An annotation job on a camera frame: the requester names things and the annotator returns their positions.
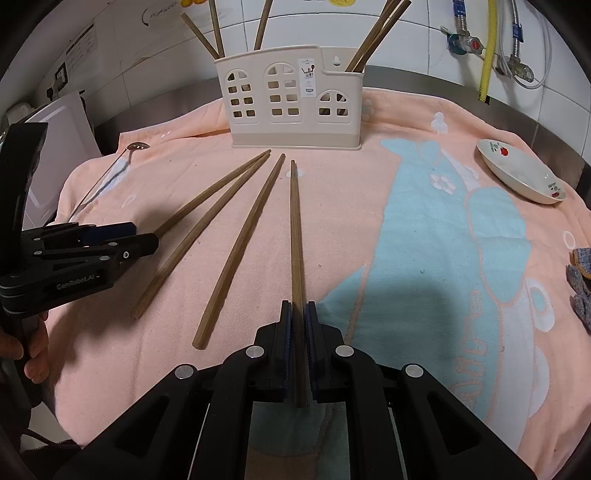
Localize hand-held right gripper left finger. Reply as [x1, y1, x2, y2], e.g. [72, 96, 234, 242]
[55, 300, 296, 480]

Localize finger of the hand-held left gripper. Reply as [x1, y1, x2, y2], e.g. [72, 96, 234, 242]
[44, 222, 138, 244]
[34, 233, 160, 278]

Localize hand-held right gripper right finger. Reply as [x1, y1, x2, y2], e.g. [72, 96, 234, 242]
[304, 301, 539, 480]

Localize wooden chopstick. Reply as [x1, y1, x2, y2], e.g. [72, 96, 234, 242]
[191, 153, 287, 349]
[355, 0, 413, 73]
[253, 0, 274, 51]
[288, 159, 308, 409]
[348, 0, 402, 73]
[179, 12, 220, 60]
[131, 153, 271, 320]
[208, 0, 226, 57]
[345, 0, 393, 73]
[154, 148, 272, 236]

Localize beige plastic utensil holder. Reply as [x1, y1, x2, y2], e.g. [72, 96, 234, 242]
[215, 45, 363, 151]

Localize person's left hand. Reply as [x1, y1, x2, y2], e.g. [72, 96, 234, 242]
[0, 311, 51, 384]

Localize metal slotted spoon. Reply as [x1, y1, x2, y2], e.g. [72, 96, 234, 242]
[68, 142, 151, 220]

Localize peach printed towel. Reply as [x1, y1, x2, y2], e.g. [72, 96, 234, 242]
[48, 85, 591, 480]

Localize white floral dish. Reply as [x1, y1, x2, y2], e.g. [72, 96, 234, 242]
[476, 138, 568, 205]

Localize grey dishcloth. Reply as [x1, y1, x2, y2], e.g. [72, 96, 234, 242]
[566, 247, 591, 330]

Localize metal angle valve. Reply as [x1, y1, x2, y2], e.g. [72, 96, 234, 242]
[441, 28, 485, 58]
[496, 53, 536, 81]

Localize black cable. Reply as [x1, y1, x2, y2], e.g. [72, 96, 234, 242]
[18, 427, 75, 455]

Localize yellow corrugated hose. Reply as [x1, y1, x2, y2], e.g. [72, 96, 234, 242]
[478, 0, 502, 104]

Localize water valves and hoses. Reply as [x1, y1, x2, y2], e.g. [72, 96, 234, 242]
[496, 0, 553, 90]

